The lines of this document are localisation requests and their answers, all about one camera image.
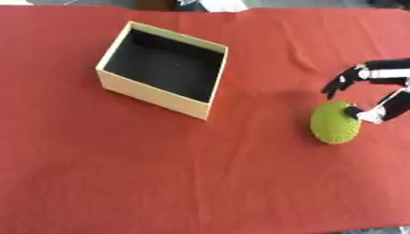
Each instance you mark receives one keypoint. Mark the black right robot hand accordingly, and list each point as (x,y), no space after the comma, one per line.
(396,104)

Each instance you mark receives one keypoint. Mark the tan cardboard box black inside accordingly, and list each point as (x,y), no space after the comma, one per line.
(160,70)

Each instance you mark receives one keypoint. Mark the green bumpy toy fruit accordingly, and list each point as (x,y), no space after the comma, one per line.
(334,125)

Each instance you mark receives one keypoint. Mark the white object beyond table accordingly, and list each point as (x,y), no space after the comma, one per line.
(224,5)

